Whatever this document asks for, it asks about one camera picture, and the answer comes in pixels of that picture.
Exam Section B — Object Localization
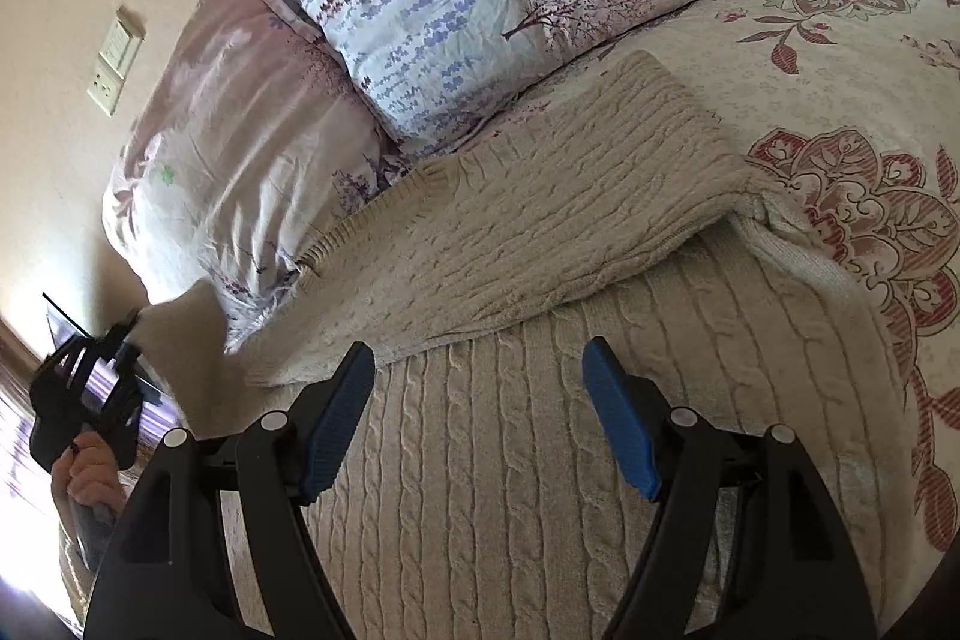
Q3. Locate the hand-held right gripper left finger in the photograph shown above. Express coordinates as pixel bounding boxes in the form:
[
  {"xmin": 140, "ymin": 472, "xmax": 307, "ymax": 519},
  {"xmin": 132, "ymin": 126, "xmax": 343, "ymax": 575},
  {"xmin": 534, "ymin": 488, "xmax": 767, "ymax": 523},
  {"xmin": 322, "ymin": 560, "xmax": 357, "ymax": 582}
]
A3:
[{"xmin": 82, "ymin": 341, "xmax": 376, "ymax": 640}]

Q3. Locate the person's left hand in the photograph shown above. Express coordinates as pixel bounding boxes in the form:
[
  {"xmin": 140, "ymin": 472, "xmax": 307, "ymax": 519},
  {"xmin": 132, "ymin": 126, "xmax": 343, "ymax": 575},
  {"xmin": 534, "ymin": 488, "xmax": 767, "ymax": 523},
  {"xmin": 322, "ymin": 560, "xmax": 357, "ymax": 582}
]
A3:
[{"xmin": 51, "ymin": 431, "xmax": 127, "ymax": 527}]

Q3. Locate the floral quilt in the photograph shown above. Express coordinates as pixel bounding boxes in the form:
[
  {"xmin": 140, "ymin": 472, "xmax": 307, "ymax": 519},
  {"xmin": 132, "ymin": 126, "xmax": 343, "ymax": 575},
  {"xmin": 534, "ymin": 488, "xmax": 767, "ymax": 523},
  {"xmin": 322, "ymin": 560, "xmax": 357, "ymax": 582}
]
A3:
[{"xmin": 450, "ymin": 0, "xmax": 960, "ymax": 581}]

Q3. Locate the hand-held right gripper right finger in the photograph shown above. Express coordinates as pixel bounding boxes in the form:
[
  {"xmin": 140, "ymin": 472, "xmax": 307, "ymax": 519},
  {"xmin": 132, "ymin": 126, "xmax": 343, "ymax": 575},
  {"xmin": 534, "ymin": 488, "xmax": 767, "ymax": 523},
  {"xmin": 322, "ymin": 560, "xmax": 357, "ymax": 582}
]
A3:
[{"xmin": 581, "ymin": 336, "xmax": 878, "ymax": 640}]

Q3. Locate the white wall socket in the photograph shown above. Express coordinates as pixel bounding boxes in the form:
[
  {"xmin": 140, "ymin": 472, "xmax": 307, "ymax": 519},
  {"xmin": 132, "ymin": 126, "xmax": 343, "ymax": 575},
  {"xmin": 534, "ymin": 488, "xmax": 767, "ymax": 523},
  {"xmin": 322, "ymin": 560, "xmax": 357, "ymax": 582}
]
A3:
[{"xmin": 84, "ymin": 55, "xmax": 125, "ymax": 118}]

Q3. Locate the pink lavender print pillow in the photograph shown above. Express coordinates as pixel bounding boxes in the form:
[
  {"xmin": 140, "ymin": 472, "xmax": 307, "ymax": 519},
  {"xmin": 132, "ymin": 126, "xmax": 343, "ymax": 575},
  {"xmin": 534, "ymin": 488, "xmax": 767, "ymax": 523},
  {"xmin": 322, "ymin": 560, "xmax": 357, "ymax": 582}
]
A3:
[{"xmin": 101, "ymin": 0, "xmax": 421, "ymax": 352}]

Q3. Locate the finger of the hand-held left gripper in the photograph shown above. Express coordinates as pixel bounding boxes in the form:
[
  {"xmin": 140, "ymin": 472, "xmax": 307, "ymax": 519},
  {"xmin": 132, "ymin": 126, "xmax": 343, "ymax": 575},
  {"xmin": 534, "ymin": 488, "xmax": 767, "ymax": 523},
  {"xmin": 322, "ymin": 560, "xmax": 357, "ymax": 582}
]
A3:
[
  {"xmin": 45, "ymin": 329, "xmax": 121, "ymax": 384},
  {"xmin": 111, "ymin": 310, "xmax": 146, "ymax": 395}
]

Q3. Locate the beige cable-knit sweater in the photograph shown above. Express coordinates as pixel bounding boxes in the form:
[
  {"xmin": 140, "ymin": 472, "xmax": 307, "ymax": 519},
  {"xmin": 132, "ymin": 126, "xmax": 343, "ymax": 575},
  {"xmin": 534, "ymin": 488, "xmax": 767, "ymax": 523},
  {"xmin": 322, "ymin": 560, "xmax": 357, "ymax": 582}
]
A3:
[{"xmin": 139, "ymin": 49, "xmax": 912, "ymax": 640}]

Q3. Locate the white wall switch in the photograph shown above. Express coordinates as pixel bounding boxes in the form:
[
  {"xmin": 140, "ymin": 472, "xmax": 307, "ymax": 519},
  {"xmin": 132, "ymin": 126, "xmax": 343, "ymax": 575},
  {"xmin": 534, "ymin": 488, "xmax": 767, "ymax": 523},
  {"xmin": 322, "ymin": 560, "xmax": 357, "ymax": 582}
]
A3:
[{"xmin": 97, "ymin": 8, "xmax": 146, "ymax": 69}]

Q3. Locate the dark nightstand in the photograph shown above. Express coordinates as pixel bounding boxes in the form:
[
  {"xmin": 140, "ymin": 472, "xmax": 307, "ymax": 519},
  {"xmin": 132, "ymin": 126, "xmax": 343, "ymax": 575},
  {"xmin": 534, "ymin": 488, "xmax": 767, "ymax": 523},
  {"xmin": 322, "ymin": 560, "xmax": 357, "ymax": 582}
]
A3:
[{"xmin": 43, "ymin": 292, "xmax": 185, "ymax": 431}]

